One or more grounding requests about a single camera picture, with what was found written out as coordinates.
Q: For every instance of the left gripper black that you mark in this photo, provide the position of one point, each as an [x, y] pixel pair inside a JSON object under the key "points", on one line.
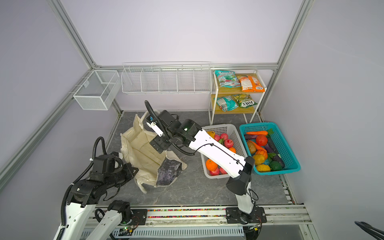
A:
{"points": [[128, 168]]}

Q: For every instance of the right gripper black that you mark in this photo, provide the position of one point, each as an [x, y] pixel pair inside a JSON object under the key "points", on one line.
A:
{"points": [[160, 145]]}

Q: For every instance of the cream canvas tote bag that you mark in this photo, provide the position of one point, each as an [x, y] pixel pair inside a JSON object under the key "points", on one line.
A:
{"points": [[155, 169]]}

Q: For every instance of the yellow orange mango fruit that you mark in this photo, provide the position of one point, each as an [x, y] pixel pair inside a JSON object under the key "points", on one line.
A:
{"points": [[211, 134]]}

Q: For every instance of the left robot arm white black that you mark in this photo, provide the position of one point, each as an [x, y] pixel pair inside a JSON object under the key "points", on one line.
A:
{"points": [[105, 171]]}

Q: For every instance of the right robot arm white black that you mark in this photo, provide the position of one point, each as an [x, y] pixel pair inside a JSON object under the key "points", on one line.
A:
{"points": [[190, 138]]}

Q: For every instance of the teal snack bag lower shelf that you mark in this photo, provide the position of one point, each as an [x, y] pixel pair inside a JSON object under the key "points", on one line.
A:
{"points": [[227, 103]]}

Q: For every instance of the teal snack bag shelf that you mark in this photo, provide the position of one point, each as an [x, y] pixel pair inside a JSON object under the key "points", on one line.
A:
{"points": [[227, 79], [227, 103]]}

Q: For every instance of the teal snack bag top shelf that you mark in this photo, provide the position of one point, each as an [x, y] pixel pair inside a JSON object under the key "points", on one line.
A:
{"points": [[227, 79]]}

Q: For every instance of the green snack bag lower shelf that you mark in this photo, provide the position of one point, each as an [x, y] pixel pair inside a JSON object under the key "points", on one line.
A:
{"points": [[244, 100]]}

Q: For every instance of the orange snack bag top shelf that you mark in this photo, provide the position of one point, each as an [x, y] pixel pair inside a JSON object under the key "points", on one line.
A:
{"points": [[250, 84]]}

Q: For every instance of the red apple back left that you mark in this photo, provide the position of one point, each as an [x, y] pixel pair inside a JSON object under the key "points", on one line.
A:
{"points": [[217, 137]]}

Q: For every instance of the red apple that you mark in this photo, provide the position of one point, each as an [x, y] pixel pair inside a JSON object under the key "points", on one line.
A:
{"points": [[222, 171], [224, 136], [217, 137], [228, 143], [215, 172]]}

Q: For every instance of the red apple back right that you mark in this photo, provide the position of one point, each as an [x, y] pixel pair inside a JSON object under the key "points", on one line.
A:
{"points": [[224, 136]]}

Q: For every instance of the red apple centre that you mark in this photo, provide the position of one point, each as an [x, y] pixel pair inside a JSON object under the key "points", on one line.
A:
{"points": [[228, 143]]}

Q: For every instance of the red apple front left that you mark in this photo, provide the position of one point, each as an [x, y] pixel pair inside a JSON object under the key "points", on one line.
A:
{"points": [[215, 172]]}

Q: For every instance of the small orange tangerine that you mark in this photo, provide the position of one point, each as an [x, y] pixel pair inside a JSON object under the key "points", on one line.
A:
{"points": [[233, 150]]}

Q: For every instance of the red apple front middle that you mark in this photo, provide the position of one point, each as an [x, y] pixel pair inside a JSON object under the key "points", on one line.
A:
{"points": [[222, 171]]}

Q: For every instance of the white two-tier wooden shelf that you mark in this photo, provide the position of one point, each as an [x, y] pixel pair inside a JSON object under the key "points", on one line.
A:
{"points": [[248, 109]]}

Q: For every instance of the white mesh box basket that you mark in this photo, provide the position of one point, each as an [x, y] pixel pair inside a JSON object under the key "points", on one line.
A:
{"points": [[98, 90]]}

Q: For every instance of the brown potato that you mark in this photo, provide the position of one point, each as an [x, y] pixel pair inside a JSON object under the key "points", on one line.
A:
{"points": [[252, 148]]}

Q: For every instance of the orange carrot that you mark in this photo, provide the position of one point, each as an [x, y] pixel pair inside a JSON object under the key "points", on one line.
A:
{"points": [[263, 133]]}

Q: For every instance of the orange pumpkin vegetable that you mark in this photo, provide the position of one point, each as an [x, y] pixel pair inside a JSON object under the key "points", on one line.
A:
{"points": [[263, 153]]}

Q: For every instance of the red tomato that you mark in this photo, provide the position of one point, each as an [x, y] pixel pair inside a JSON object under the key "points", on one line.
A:
{"points": [[261, 140]]}

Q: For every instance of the yellow bell pepper vegetable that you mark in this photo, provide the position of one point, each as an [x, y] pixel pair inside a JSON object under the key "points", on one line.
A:
{"points": [[259, 159]]}

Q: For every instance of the yellow corn vegetable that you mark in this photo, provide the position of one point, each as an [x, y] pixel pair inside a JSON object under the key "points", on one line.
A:
{"points": [[263, 168]]}

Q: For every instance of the purple eggplant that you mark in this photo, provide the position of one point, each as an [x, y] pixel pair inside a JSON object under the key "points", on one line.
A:
{"points": [[273, 153]]}

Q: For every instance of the green avocado vegetable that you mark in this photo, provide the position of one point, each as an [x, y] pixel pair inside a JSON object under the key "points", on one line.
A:
{"points": [[275, 166]]}

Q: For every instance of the black tripod leg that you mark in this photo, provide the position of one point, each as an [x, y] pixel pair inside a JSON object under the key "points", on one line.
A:
{"points": [[374, 232]]}

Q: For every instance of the white wire wall basket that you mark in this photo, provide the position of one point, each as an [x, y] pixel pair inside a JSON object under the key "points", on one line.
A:
{"points": [[166, 77]]}

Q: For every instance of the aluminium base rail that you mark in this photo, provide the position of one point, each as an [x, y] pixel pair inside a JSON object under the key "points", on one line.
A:
{"points": [[206, 221]]}

